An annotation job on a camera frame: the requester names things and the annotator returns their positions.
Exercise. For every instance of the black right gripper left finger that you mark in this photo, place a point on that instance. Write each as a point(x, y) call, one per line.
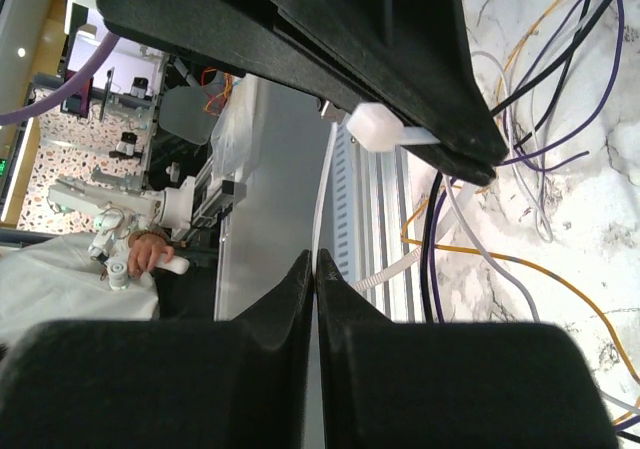
point(239, 383)

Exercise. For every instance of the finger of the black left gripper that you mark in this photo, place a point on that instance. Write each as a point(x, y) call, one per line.
point(220, 32)
point(412, 55)

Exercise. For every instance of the blue slotted cable duct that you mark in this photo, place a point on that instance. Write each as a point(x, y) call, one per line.
point(343, 172)

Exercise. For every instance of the operator hand in background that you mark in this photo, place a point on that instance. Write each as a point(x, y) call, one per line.
point(146, 251)

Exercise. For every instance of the white zip tie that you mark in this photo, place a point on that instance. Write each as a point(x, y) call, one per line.
point(378, 130)

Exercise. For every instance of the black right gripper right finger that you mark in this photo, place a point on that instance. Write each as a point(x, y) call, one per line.
point(449, 385)

